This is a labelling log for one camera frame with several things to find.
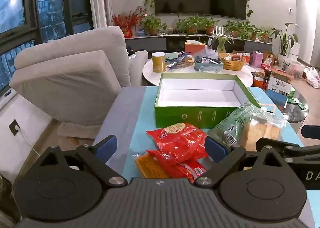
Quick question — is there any dark framed window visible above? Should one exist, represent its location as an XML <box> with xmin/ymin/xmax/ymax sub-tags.
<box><xmin>0</xmin><ymin>0</ymin><xmax>93</xmax><ymax>97</ymax></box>

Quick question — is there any round glass side table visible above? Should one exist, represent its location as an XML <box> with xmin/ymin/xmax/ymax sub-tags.
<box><xmin>283</xmin><ymin>88</ymin><xmax>311</xmax><ymax>124</ymax></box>

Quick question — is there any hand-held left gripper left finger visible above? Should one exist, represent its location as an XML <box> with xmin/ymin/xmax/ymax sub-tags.
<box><xmin>27</xmin><ymin>135</ymin><xmax>127</xmax><ymax>189</ymax></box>

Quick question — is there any white power cable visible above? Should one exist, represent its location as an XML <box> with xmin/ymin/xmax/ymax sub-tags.
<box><xmin>14</xmin><ymin>126</ymin><xmax>41</xmax><ymax>157</ymax></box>

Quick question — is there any large red snack packet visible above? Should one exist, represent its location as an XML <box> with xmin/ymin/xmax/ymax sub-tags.
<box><xmin>146</xmin><ymin>123</ymin><xmax>209</xmax><ymax>164</ymax></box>

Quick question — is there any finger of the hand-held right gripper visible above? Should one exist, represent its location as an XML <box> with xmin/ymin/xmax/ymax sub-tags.
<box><xmin>255</xmin><ymin>137</ymin><xmax>320</xmax><ymax>163</ymax></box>
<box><xmin>301</xmin><ymin>125</ymin><xmax>320</xmax><ymax>140</ymax></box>

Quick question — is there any small leafy potted plant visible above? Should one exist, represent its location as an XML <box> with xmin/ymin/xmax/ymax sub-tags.
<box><xmin>139</xmin><ymin>15</ymin><xmax>167</xmax><ymax>36</ymax></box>

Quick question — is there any wide leafy potted plant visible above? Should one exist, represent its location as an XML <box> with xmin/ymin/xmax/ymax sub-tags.
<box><xmin>174</xmin><ymin>15</ymin><xmax>221</xmax><ymax>36</ymax></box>

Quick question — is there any green clear bread bag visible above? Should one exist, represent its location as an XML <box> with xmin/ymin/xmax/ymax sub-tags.
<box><xmin>207</xmin><ymin>102</ymin><xmax>289</xmax><ymax>149</ymax></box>

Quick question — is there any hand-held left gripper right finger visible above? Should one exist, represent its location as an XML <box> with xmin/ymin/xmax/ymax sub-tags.
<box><xmin>194</xmin><ymin>136</ymin><xmax>296</xmax><ymax>190</ymax></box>

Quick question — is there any clear storage bin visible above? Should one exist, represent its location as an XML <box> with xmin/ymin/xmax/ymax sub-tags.
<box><xmin>284</xmin><ymin>57</ymin><xmax>306</xmax><ymax>79</ymax></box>

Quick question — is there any dark wall socket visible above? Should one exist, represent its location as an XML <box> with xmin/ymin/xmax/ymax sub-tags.
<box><xmin>9</xmin><ymin>119</ymin><xmax>21</xmax><ymax>136</ymax></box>

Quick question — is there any orange tissue box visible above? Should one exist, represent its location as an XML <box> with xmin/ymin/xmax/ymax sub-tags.
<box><xmin>184</xmin><ymin>40</ymin><xmax>206</xmax><ymax>56</ymax></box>

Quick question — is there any cardboard box with white label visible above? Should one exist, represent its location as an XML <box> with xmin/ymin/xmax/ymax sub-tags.
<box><xmin>265</xmin><ymin>69</ymin><xmax>301</xmax><ymax>105</ymax></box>

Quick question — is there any yellow canister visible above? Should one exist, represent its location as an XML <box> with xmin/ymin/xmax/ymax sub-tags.
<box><xmin>152</xmin><ymin>52</ymin><xmax>166</xmax><ymax>73</ymax></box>

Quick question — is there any orange cup stack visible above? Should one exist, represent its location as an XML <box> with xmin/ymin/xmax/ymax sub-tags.
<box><xmin>253</xmin><ymin>71</ymin><xmax>266</xmax><ymax>89</ymax></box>

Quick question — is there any green cardboard box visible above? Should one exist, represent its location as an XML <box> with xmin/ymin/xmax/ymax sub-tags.
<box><xmin>154</xmin><ymin>72</ymin><xmax>261</xmax><ymax>129</ymax></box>

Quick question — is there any teal plastic container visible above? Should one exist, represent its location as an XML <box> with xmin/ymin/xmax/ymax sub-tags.
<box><xmin>194</xmin><ymin>56</ymin><xmax>224</xmax><ymax>73</ymax></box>

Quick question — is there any bushy potted plant group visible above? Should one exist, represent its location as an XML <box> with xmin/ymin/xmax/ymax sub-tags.
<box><xmin>223</xmin><ymin>20</ymin><xmax>273</xmax><ymax>43</ymax></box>

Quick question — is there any pink box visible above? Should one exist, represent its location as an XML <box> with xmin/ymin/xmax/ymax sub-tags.
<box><xmin>251</xmin><ymin>51</ymin><xmax>264</xmax><ymax>69</ymax></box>

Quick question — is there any beige armchair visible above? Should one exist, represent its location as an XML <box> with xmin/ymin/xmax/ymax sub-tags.
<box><xmin>9</xmin><ymin>26</ymin><xmax>149</xmax><ymax>139</ymax></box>

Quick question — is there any dark television cabinet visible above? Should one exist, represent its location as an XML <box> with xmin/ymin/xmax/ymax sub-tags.
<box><xmin>125</xmin><ymin>34</ymin><xmax>274</xmax><ymax>55</ymax></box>

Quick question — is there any wicker basket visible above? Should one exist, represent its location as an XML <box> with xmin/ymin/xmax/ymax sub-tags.
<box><xmin>219</xmin><ymin>53</ymin><xmax>247</xmax><ymax>71</ymax></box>

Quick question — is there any white round table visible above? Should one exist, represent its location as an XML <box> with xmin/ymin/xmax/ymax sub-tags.
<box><xmin>142</xmin><ymin>55</ymin><xmax>254</xmax><ymax>88</ymax></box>

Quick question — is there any white plastic bag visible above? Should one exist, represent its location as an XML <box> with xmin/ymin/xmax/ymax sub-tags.
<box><xmin>304</xmin><ymin>66</ymin><xmax>320</xmax><ymax>88</ymax></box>

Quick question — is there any small red snack packet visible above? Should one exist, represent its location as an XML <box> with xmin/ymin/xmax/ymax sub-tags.
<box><xmin>146</xmin><ymin>150</ymin><xmax>208</xmax><ymax>183</ymax></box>

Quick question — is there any orange snack packet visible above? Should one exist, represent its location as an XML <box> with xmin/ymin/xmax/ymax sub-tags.
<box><xmin>135</xmin><ymin>154</ymin><xmax>171</xmax><ymax>179</ymax></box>

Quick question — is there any spider plant in glass vase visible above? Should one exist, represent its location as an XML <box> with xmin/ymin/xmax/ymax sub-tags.
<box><xmin>211</xmin><ymin>31</ymin><xmax>235</xmax><ymax>54</ymax></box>

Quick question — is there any red flower arrangement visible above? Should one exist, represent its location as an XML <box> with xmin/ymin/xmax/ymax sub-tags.
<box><xmin>112</xmin><ymin>6</ymin><xmax>147</xmax><ymax>38</ymax></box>

